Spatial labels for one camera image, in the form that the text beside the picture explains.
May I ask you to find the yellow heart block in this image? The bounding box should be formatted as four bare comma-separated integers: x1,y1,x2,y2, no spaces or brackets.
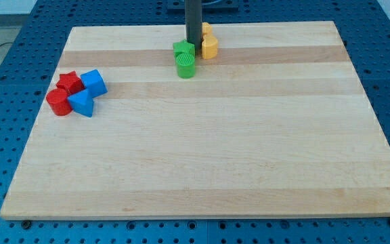
201,34,219,60

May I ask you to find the green cylinder block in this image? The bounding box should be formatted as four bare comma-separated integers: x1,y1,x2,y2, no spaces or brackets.
175,53,196,79

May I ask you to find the wooden board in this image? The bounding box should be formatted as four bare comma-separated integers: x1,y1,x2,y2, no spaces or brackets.
0,21,390,220

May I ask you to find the green star block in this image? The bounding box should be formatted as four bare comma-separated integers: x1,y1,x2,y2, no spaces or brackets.
173,39,196,58

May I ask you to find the blue cube block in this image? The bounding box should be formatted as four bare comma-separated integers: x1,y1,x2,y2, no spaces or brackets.
81,69,108,98

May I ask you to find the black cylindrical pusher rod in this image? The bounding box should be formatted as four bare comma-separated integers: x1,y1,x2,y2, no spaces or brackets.
184,0,202,54

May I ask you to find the blue triangle block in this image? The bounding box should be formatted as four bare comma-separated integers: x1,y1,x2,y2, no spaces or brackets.
68,89,94,117

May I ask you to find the red star block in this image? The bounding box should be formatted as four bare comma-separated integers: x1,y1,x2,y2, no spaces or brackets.
56,71,85,95

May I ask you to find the red cylinder block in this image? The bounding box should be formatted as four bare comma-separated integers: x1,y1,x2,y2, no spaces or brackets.
45,88,72,116

